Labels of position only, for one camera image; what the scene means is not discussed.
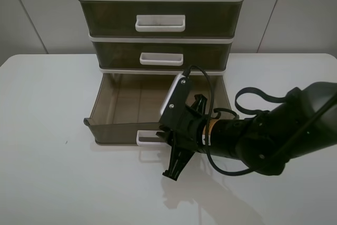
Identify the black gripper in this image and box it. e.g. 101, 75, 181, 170
156, 94, 207, 181

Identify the smoky drawer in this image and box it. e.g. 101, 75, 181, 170
83, 73, 240, 147
93, 42, 231, 71
80, 1, 242, 38

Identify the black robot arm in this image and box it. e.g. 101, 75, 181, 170
157, 77, 336, 180

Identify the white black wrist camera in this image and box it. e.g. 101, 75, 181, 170
159, 74, 192, 130

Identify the black camera cable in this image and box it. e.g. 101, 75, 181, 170
181, 64, 288, 177

